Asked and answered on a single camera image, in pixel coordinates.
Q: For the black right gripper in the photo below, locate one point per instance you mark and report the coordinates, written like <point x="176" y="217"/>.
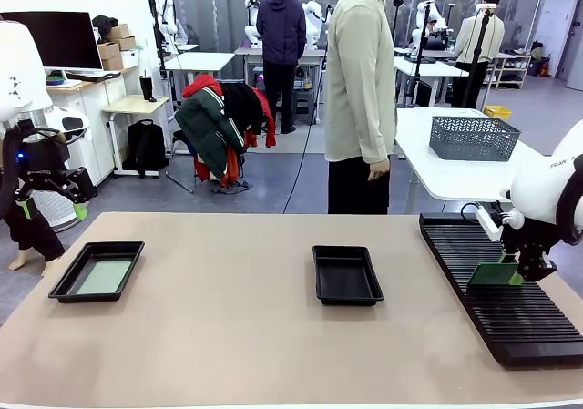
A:
<point x="528" y="236"/>

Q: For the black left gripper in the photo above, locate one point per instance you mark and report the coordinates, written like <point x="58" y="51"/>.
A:
<point x="43" y="158"/>

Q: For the green circuit board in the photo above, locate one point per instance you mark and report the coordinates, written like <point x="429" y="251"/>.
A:
<point x="492" y="274"/>
<point x="105" y="277"/>

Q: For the black ESD tray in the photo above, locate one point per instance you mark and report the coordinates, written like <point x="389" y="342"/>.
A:
<point x="64" y="281"/>
<point x="346" y="276"/>

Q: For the person's right forearm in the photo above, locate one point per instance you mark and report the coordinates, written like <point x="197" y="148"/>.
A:
<point x="380" y="131"/>

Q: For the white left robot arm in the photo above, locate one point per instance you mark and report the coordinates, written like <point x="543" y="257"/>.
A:
<point x="20" y="72"/>

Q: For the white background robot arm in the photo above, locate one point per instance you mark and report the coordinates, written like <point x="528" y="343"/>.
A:
<point x="166" y="15"/>
<point x="249" y="31"/>
<point x="313" y="22"/>
<point x="432" y="17"/>

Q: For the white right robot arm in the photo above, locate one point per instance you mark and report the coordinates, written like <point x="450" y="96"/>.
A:
<point x="542" y="181"/>

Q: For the person's right hand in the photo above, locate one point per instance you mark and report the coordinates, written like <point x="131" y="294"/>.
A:
<point x="379" y="171"/>

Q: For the black slotted board rack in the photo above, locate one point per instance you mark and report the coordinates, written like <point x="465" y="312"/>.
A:
<point x="501" y="318"/>

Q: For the white cabinet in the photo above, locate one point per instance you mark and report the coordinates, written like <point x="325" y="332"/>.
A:
<point x="98" y="122"/>

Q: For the black backpack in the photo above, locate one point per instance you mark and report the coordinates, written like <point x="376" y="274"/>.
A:
<point x="146" y="147"/>

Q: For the white side table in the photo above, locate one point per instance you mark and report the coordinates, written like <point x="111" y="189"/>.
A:
<point x="455" y="176"/>

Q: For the green bowl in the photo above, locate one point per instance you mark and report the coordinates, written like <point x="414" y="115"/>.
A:
<point x="55" y="80"/>

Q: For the small wooden top table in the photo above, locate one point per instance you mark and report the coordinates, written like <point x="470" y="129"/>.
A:
<point x="134" y="105"/>

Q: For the grey plastic basket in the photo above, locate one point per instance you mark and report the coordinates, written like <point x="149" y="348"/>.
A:
<point x="473" y="138"/>

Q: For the black tumbler with straw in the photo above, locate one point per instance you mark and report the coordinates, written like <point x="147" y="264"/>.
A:
<point x="146" y="88"/>

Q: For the yellow bin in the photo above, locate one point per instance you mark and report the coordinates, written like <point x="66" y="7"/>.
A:
<point x="497" y="112"/>

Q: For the black computer monitor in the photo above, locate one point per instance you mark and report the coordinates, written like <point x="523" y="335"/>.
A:
<point x="54" y="40"/>

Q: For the cardboard box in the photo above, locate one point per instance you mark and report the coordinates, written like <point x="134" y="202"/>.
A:
<point x="109" y="50"/>
<point x="120" y="32"/>
<point x="126" y="43"/>

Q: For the white storage box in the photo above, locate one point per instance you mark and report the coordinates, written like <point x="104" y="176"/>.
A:
<point x="129" y="58"/>

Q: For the dark green jacket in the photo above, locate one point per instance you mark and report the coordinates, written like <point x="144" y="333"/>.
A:
<point x="207" y="126"/>

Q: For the chair with piled jackets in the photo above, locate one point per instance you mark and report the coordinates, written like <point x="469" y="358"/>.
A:
<point x="205" y="83"/>

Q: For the white shelf unit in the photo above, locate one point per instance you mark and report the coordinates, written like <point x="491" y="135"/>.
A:
<point x="512" y="69"/>

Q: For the white background table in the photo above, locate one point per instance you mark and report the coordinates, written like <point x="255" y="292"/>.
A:
<point x="198" y="60"/>
<point x="432" y="68"/>

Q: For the black jacket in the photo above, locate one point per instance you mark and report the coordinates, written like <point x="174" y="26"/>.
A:
<point x="241" y="104"/>

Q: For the black tripod stand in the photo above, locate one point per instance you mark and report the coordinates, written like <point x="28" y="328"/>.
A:
<point x="479" y="49"/>
<point x="423" y="40"/>

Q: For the person with black cap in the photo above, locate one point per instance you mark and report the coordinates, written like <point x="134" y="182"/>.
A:
<point x="467" y="40"/>

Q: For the person in beige shirt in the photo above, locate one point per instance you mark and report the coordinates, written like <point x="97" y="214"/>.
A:
<point x="360" y="85"/>

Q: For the grey step stool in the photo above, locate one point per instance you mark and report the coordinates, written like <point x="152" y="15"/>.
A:
<point x="304" y="106"/>

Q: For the person in purple hoodie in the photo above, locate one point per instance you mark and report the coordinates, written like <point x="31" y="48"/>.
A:
<point x="281" y="26"/>

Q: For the grey background workbench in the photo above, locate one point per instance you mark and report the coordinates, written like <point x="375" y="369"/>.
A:
<point x="314" y="54"/>

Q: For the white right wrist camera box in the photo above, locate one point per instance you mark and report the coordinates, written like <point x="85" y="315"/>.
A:
<point x="488" y="222"/>

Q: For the metal frame chair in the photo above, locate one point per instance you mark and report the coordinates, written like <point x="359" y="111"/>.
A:
<point x="177" y="167"/>

